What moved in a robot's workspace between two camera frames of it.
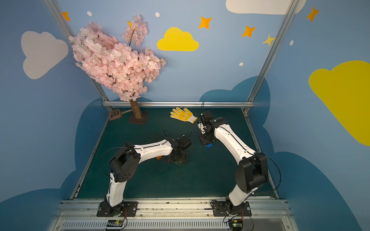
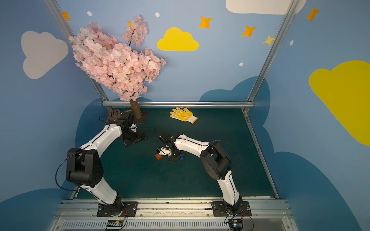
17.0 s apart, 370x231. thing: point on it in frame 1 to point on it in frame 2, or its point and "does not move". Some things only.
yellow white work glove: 185,115 does not move
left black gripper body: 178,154 to 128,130
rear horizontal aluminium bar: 180,103 does not move
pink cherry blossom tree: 126,70 does not move
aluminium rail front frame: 76,215 does not move
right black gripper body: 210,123 to 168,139
